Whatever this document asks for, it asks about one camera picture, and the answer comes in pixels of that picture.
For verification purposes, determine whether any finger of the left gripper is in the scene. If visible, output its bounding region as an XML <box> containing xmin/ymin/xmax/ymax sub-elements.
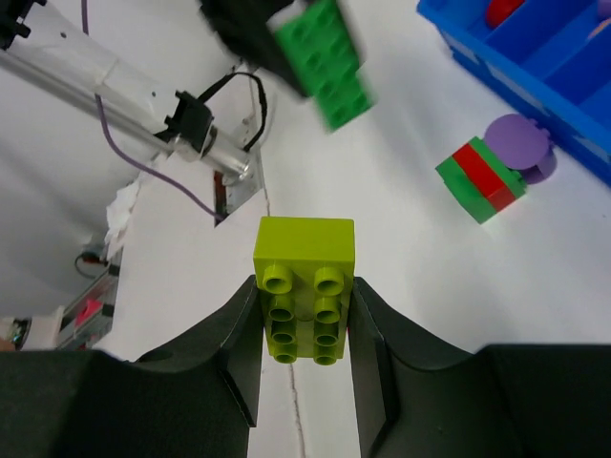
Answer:
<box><xmin>200</xmin><ymin>1</ymin><xmax>307</xmax><ymax>98</ymax></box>

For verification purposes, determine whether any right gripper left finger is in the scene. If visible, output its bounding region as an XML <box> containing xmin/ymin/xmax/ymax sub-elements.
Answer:
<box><xmin>1</xmin><ymin>278</ymin><xmax>262</xmax><ymax>457</ymax></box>

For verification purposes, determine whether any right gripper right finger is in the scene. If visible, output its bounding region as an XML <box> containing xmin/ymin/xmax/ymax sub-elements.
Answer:
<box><xmin>348</xmin><ymin>278</ymin><xmax>610</xmax><ymax>457</ymax></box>

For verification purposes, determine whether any green lego plate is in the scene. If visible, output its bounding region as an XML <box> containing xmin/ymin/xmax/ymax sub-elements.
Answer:
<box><xmin>266</xmin><ymin>0</ymin><xmax>374</xmax><ymax>132</ymax></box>

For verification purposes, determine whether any lime green long lego brick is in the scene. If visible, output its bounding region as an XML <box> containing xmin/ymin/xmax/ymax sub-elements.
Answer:
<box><xmin>253</xmin><ymin>217</ymin><xmax>355</xmax><ymax>366</ymax></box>

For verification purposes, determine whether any green red striped lego stack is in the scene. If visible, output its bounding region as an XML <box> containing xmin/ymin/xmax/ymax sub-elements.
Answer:
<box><xmin>435</xmin><ymin>136</ymin><xmax>527</xmax><ymax>224</ymax></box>

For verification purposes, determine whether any red curved lego brick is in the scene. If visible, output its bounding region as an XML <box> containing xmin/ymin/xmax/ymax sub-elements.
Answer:
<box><xmin>484</xmin><ymin>0</ymin><xmax>524</xmax><ymax>29</ymax></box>

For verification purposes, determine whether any purple round lego brick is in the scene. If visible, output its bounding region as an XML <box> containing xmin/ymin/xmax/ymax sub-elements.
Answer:
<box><xmin>483</xmin><ymin>114</ymin><xmax>558</xmax><ymax>184</ymax></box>

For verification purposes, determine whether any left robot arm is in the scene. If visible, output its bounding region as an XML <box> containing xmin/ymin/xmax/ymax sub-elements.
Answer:
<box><xmin>1</xmin><ymin>1</ymin><xmax>371</xmax><ymax>182</ymax></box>

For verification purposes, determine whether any blue divided plastic bin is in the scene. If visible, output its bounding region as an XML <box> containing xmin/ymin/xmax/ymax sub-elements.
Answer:
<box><xmin>417</xmin><ymin>1</ymin><xmax>610</xmax><ymax>183</ymax></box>

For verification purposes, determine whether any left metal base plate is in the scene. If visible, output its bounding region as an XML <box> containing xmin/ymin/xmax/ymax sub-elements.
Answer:
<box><xmin>209</xmin><ymin>146</ymin><xmax>264</xmax><ymax>219</ymax></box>

